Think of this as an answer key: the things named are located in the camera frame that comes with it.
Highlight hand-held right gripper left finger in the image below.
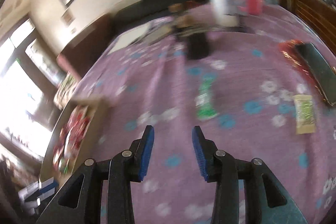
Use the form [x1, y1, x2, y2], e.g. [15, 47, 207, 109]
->
[35, 125, 155, 224]

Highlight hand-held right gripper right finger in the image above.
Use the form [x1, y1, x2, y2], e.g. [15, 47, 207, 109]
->
[192, 125, 309, 224]

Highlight small green clear candy packet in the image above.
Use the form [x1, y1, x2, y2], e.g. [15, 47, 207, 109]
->
[194, 74, 219, 120]

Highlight cardboard box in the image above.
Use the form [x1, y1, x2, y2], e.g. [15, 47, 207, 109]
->
[39, 98, 109, 188]

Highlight heap of mixed wrappers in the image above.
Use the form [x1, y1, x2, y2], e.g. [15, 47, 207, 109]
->
[52, 106, 91, 172]

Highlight cream green-label snack packet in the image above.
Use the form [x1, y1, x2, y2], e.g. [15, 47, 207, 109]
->
[293, 94, 317, 135]

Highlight colourful printed carton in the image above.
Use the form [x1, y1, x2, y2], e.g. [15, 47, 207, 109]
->
[54, 72, 79, 109]

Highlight white blue carton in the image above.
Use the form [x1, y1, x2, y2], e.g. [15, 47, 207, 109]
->
[18, 178, 59, 210]

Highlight white paper sheets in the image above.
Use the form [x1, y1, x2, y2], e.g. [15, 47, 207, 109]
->
[112, 22, 168, 55]

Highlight pink floral cushion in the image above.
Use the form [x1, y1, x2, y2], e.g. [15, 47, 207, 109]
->
[56, 55, 79, 77]

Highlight red plastic bag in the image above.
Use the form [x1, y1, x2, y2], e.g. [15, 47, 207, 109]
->
[278, 40, 326, 93]

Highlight bright window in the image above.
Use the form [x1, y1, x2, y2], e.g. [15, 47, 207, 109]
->
[0, 17, 61, 161]

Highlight black smartphone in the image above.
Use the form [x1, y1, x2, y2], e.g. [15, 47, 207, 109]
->
[294, 42, 336, 106]

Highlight white cup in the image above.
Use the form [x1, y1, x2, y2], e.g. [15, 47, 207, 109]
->
[209, 0, 240, 26]

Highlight dark sofa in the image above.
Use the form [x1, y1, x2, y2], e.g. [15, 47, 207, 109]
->
[56, 0, 237, 77]

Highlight grey phone stand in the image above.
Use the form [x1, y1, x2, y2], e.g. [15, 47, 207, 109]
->
[226, 0, 248, 30]

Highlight small framed wall picture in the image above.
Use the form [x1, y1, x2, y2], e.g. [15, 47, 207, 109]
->
[62, 10, 74, 26]

